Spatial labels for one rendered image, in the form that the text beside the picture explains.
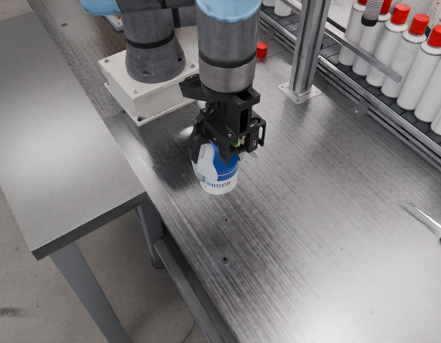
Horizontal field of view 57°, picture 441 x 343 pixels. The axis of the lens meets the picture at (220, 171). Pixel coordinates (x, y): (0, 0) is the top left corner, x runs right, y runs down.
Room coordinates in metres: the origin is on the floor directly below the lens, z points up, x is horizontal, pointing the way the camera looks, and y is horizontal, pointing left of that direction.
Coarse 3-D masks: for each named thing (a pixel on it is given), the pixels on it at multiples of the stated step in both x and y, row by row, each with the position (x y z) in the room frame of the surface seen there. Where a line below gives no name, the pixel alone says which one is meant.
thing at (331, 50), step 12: (264, 12) 1.20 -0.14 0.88; (288, 24) 1.13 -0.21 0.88; (324, 36) 1.06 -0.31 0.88; (324, 48) 1.00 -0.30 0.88; (336, 48) 1.00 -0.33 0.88; (336, 60) 0.94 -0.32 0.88; (348, 72) 0.89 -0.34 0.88; (360, 84) 0.84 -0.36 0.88; (384, 96) 0.79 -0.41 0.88; (396, 108) 0.74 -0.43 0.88; (408, 120) 0.70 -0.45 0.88; (432, 132) 0.66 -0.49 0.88
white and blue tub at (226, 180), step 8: (216, 152) 0.47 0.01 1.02; (216, 160) 0.46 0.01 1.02; (232, 160) 0.46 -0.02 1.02; (216, 168) 0.44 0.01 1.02; (224, 168) 0.44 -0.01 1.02; (232, 168) 0.44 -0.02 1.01; (224, 176) 0.43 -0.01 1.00; (232, 176) 0.44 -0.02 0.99; (208, 184) 0.44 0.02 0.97; (216, 184) 0.43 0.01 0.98; (224, 184) 0.43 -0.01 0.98; (232, 184) 0.44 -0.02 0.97; (208, 192) 0.44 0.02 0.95; (216, 192) 0.43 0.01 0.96; (224, 192) 0.43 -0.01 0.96
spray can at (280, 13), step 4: (276, 0) 1.18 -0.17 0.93; (292, 0) 1.18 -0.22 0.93; (276, 4) 1.18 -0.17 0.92; (280, 4) 1.17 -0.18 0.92; (284, 4) 1.16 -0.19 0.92; (276, 8) 1.18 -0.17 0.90; (280, 8) 1.17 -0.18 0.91; (284, 8) 1.16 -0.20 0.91; (288, 8) 1.17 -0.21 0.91; (276, 12) 1.17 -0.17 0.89; (280, 12) 1.17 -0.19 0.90; (284, 12) 1.16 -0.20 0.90; (288, 12) 1.17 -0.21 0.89; (280, 16) 1.17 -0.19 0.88; (284, 16) 1.16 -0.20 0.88
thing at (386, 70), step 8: (280, 0) 1.14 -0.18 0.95; (288, 0) 1.11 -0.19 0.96; (296, 8) 1.08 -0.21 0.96; (328, 32) 0.96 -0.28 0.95; (336, 32) 0.95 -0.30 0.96; (344, 40) 0.91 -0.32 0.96; (352, 48) 0.88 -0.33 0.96; (360, 48) 0.87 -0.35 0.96; (360, 56) 0.86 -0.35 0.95; (368, 56) 0.84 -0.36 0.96; (376, 64) 0.81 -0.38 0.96; (384, 64) 0.81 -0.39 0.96; (384, 72) 0.79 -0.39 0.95; (392, 72) 0.78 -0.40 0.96; (400, 80) 0.76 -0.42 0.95
